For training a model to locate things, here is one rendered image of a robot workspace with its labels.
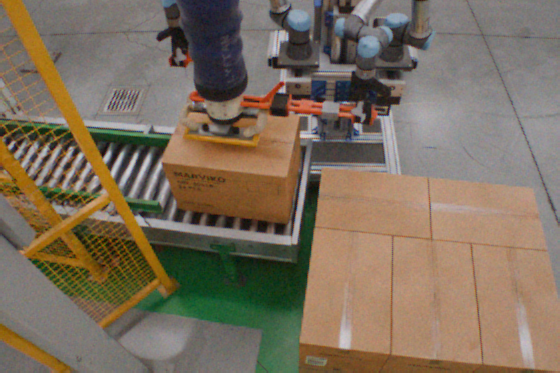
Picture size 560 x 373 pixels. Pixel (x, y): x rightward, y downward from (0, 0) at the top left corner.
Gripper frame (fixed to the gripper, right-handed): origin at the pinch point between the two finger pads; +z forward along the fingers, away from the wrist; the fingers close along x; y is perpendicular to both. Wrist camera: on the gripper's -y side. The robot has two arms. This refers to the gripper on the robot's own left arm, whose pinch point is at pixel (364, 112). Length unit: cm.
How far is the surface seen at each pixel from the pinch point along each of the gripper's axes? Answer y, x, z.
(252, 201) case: 47, 20, 48
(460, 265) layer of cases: -58, 28, 66
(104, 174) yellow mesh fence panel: 99, 47, 6
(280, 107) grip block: 34.5, 5.6, -2.2
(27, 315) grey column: 90, 110, -6
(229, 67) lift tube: 53, 8, -23
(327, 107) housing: 15.4, 1.2, -1.4
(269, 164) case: 38.6, 14.2, 25.5
